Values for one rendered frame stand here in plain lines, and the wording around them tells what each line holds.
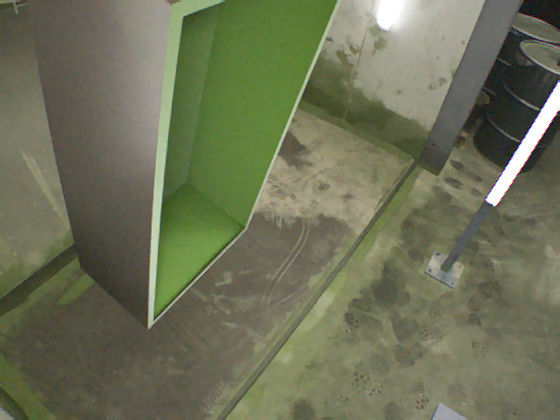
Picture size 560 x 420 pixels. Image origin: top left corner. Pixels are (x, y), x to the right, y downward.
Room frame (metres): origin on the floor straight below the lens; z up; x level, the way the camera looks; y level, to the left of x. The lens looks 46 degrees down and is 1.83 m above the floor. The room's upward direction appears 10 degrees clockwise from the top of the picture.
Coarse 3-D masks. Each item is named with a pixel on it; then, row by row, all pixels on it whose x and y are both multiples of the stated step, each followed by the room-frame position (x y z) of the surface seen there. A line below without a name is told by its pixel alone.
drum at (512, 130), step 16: (512, 64) 2.86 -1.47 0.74; (528, 64) 2.68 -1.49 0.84; (512, 80) 2.75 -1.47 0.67; (528, 80) 2.64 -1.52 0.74; (544, 80) 2.57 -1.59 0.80; (496, 96) 2.86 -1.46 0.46; (512, 96) 2.68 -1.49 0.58; (528, 96) 2.60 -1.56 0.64; (544, 96) 2.55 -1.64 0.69; (496, 112) 2.74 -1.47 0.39; (512, 112) 2.63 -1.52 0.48; (528, 112) 2.57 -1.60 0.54; (480, 128) 2.85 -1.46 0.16; (496, 128) 2.66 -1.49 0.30; (512, 128) 2.59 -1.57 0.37; (528, 128) 2.54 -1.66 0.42; (480, 144) 2.73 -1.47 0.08; (496, 144) 2.62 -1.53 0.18; (512, 144) 2.56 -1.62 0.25; (544, 144) 2.56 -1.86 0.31; (496, 160) 2.58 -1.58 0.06; (528, 160) 2.54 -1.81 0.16
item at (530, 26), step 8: (520, 16) 3.71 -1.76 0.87; (512, 24) 3.43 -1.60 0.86; (520, 24) 3.48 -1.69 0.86; (528, 24) 3.55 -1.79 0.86; (536, 24) 3.61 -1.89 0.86; (544, 24) 3.65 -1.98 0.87; (528, 32) 3.32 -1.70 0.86; (536, 32) 3.38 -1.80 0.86; (544, 32) 3.43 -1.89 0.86; (552, 32) 3.50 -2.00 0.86; (552, 40) 3.28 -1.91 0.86
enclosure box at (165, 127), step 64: (64, 0) 0.60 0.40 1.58; (128, 0) 0.53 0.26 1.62; (192, 0) 0.53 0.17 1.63; (256, 0) 1.15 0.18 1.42; (320, 0) 1.07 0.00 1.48; (64, 64) 0.62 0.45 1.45; (128, 64) 0.53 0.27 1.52; (192, 64) 1.15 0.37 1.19; (256, 64) 1.14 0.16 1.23; (64, 128) 0.65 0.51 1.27; (128, 128) 0.55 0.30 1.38; (192, 128) 1.23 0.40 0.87; (256, 128) 1.13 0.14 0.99; (64, 192) 0.69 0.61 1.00; (128, 192) 0.56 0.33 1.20; (192, 192) 1.24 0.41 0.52; (256, 192) 1.12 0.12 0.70; (128, 256) 0.59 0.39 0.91; (192, 256) 0.93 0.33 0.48
